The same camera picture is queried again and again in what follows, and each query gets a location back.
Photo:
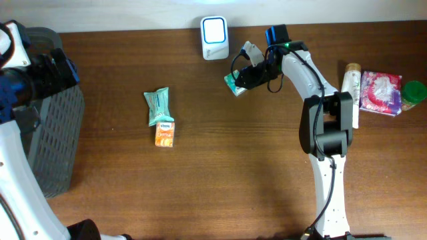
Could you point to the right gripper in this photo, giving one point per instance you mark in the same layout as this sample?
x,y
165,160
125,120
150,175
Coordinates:
x,y
249,77

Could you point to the teal Kleenex tissue pack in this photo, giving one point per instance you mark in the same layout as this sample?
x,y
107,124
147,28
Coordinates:
x,y
230,82

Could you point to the white cream tube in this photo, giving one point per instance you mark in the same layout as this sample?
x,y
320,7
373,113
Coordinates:
x,y
351,83

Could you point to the teal wet wipes packet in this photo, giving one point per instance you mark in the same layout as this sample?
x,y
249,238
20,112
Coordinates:
x,y
158,103

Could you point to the orange Kleenex tissue pack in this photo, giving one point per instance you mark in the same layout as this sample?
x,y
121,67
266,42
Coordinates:
x,y
164,134

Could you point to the red purple pad packet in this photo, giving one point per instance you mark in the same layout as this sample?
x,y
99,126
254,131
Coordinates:
x,y
380,93

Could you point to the green lid seasoning jar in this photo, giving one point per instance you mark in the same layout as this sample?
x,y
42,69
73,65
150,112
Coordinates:
x,y
413,93

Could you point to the grey plastic mesh basket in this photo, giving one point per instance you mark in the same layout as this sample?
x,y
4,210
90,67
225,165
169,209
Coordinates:
x,y
57,108

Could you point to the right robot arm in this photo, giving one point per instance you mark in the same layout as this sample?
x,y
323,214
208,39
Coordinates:
x,y
338,118

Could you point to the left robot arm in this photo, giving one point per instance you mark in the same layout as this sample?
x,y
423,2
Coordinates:
x,y
25,212

